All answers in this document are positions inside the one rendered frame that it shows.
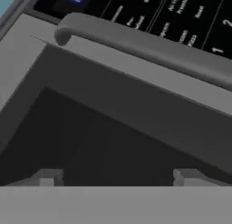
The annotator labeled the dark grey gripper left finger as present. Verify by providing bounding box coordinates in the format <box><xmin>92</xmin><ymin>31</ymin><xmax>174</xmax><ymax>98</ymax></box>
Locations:
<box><xmin>6</xmin><ymin>168</ymin><xmax>65</xmax><ymax>187</ymax></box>

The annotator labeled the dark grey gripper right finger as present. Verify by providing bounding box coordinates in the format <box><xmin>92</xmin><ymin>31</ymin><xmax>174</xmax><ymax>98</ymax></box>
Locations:
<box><xmin>172</xmin><ymin>168</ymin><xmax>231</xmax><ymax>187</ymax></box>

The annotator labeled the grey microwave door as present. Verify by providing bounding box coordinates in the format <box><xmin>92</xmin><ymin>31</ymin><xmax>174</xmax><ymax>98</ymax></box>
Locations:
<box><xmin>0</xmin><ymin>13</ymin><xmax>232</xmax><ymax>187</ymax></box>

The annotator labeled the grey microwave oven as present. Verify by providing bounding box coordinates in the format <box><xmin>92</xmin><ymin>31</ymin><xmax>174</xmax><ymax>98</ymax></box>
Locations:
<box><xmin>0</xmin><ymin>0</ymin><xmax>232</xmax><ymax>60</ymax></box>

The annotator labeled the grey microwave door handle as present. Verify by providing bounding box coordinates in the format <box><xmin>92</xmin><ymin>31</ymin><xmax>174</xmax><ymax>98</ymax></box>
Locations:
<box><xmin>53</xmin><ymin>12</ymin><xmax>232</xmax><ymax>93</ymax></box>

